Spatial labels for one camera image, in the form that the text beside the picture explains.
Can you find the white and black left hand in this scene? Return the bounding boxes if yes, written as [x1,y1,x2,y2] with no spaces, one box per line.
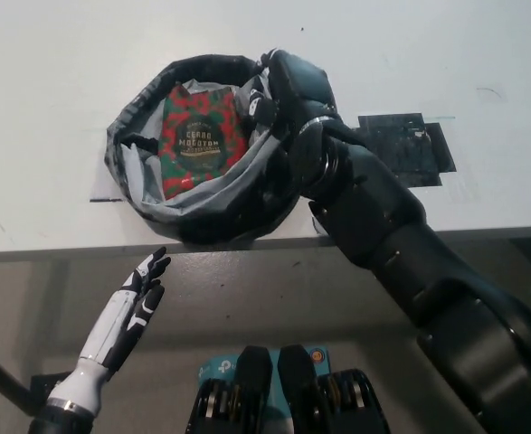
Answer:
[45,246,173,416]

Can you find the black and white right hand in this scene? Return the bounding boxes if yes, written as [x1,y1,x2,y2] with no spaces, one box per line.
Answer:
[246,47,337,137]

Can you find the red green coffee bean bag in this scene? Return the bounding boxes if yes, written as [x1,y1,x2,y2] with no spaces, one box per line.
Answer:
[156,83,251,200]

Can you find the black plastic bag grey lining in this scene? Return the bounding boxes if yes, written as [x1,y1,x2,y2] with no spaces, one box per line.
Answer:
[105,48,311,248]

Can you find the black ribbed robot body blocks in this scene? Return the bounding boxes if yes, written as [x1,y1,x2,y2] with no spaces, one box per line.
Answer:
[185,345,391,434]

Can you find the teal router box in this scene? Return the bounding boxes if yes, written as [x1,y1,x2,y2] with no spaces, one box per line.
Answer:
[195,346,330,429]

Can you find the black tape patch on table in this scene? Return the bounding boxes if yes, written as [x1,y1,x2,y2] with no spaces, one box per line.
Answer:
[357,112,457,187]

